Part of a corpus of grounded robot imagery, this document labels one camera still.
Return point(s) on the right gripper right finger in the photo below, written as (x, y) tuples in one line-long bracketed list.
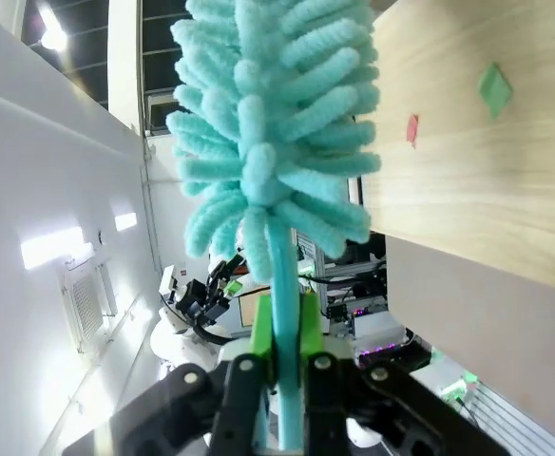
[(325, 380)]

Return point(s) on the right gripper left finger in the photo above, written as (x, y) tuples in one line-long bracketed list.
[(239, 380)]

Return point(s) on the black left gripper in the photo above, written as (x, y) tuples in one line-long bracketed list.
[(197, 301)]

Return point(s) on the teal chenille duster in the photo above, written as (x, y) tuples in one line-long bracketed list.
[(258, 142)]

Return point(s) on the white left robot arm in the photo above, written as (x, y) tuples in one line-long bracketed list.
[(182, 347)]

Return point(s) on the electronics box with purple lights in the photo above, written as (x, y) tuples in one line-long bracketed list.
[(382, 339)]

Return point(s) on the small rectangular ceiling light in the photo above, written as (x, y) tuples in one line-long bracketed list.
[(125, 222)]

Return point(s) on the ceiling air conditioner vent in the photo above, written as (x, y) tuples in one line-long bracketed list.
[(85, 304)]

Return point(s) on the large rectangular ceiling light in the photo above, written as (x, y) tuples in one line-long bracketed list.
[(51, 247)]

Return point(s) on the window with dark blinds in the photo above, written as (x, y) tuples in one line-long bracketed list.
[(161, 57)]

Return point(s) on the red paper scrap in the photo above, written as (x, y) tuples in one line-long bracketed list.
[(412, 128)]

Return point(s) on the round bright ceiling lamp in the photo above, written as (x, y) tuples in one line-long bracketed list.
[(53, 33)]

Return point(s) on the green paper scrap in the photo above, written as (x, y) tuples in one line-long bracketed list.
[(495, 89)]

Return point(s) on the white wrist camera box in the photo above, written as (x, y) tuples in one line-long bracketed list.
[(167, 285)]

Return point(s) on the aluminium frame equipment rack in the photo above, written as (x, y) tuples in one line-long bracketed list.
[(339, 271)]

